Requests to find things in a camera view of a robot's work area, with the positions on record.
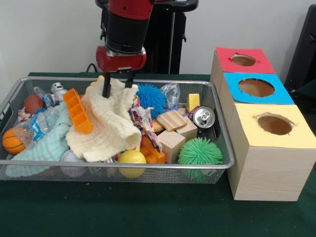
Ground cream waffle cloth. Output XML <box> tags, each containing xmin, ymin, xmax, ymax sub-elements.
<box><xmin>65</xmin><ymin>75</ymin><xmax>143</xmax><ymax>163</ymax></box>

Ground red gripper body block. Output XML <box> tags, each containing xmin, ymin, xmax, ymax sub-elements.
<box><xmin>95</xmin><ymin>45</ymin><xmax>147</xmax><ymax>74</ymax></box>

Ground silver toy robot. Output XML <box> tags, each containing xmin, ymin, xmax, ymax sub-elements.
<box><xmin>48</xmin><ymin>82</ymin><xmax>69</xmax><ymax>107</ymax></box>

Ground small orange basketball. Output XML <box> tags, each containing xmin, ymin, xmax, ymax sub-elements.
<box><xmin>1</xmin><ymin>128</ymin><xmax>27</xmax><ymax>155</ymax></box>

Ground orange plastic compartment tray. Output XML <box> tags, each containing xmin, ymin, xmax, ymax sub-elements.
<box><xmin>63</xmin><ymin>88</ymin><xmax>94</xmax><ymax>134</ymax></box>

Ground silver soda can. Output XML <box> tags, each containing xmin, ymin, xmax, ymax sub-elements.
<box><xmin>192</xmin><ymin>106</ymin><xmax>216</xmax><ymax>129</ymax></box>

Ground mint green knitted cloth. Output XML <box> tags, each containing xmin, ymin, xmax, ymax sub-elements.
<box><xmin>5</xmin><ymin>102</ymin><xmax>74</xmax><ymax>178</ymax></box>

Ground ridged wooden soap dish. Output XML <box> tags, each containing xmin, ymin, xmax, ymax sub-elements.
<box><xmin>155</xmin><ymin>110</ymin><xmax>188</xmax><ymax>131</ymax></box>

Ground blue spiky ball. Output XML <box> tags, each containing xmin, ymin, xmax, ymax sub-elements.
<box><xmin>135</xmin><ymin>83</ymin><xmax>166</xmax><ymax>119</ymax></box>

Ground plain wooden cube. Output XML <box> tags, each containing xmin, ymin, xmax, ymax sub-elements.
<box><xmin>157</xmin><ymin>130</ymin><xmax>186</xmax><ymax>164</ymax></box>

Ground wooden box with three holes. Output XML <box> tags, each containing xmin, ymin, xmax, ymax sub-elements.
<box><xmin>209</xmin><ymin>46</ymin><xmax>316</xmax><ymax>202</ymax></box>

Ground black power cable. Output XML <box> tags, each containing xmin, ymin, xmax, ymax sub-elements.
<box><xmin>85</xmin><ymin>63</ymin><xmax>100</xmax><ymax>73</ymax></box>

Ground shallow wire mesh bin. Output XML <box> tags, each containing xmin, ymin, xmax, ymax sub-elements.
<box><xmin>0</xmin><ymin>76</ymin><xmax>235</xmax><ymax>185</ymax></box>

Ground large green spiky ball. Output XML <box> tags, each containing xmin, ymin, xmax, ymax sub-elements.
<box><xmin>178</xmin><ymin>137</ymin><xmax>224</xmax><ymax>182</ymax></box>

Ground dark green table cloth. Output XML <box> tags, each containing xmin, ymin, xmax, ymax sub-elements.
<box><xmin>0</xmin><ymin>71</ymin><xmax>316</xmax><ymax>237</ymax></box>

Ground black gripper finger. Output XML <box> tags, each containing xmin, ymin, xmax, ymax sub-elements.
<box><xmin>102</xmin><ymin>72</ymin><xmax>112</xmax><ymax>98</ymax></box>
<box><xmin>124</xmin><ymin>71</ymin><xmax>136</xmax><ymax>89</ymax></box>

